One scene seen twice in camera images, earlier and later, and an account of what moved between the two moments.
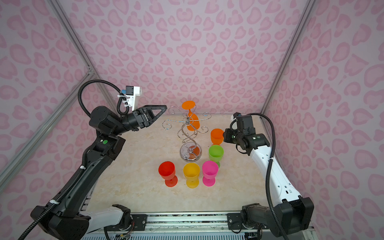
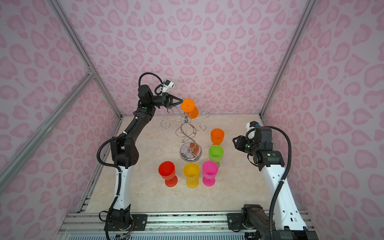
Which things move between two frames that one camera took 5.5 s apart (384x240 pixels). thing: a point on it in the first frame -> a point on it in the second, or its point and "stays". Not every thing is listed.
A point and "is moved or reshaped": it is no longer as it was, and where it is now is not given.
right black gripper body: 231,136 -> 246,145
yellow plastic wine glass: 191,171 stays
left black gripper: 143,114 -> 166,100
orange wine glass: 217,136 stays
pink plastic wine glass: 210,170 stays
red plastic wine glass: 167,171 stays
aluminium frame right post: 309,5 stays
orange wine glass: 193,122 is moved or reshaped
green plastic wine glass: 216,153 stays
